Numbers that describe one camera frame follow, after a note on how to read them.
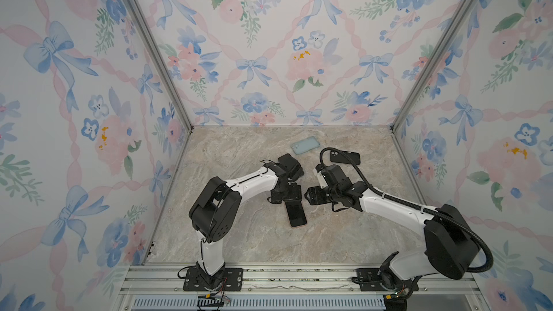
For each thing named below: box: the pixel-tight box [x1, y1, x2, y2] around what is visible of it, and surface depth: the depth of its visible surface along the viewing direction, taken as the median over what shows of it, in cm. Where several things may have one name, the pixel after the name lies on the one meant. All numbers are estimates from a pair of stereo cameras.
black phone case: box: [329, 150, 361, 165], surface depth 111 cm
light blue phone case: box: [290, 136, 321, 155], surface depth 116 cm
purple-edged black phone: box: [285, 200, 307, 227], surface depth 92 cm
